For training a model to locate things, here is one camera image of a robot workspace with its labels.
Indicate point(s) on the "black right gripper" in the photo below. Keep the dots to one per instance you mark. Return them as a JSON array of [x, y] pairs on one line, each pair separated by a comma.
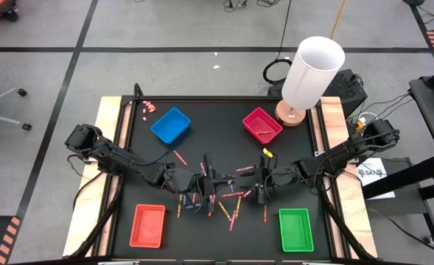
[[275, 176]]

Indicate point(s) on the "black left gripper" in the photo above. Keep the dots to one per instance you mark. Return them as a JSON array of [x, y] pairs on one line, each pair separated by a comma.
[[202, 183]]

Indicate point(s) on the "red crayon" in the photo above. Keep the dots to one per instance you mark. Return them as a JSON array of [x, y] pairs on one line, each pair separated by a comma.
[[203, 168], [233, 221]]

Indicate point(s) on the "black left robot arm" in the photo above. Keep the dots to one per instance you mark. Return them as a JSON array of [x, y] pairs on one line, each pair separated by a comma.
[[110, 156]]

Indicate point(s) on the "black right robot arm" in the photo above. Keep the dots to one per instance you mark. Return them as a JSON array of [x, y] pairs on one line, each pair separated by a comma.
[[349, 151]]

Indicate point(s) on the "yellow tape tag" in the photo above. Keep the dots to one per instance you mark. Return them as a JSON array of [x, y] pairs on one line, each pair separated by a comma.
[[267, 152]]

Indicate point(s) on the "red plastic basket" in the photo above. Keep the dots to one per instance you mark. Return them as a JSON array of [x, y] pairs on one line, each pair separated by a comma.
[[262, 123]]

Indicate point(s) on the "green plastic basket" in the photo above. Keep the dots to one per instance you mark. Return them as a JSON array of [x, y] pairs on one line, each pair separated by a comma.
[[295, 230]]

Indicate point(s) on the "blue plastic basket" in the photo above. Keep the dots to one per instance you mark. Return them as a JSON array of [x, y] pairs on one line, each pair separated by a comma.
[[170, 126]]

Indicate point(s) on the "orange plastic basket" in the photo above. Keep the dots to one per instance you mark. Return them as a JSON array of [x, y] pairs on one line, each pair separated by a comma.
[[146, 226]]

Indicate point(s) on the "white shade wooden base lamp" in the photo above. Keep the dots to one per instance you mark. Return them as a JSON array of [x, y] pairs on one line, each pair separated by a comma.
[[312, 73]]

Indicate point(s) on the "white printed paper sheet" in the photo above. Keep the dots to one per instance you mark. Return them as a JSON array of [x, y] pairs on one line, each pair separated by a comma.
[[375, 180]]

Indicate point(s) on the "black equipment box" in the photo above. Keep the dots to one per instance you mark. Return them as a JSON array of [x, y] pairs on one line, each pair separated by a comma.
[[349, 92]]

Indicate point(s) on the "black side table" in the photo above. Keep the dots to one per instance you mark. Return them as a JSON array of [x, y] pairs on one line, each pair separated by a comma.
[[430, 110]]

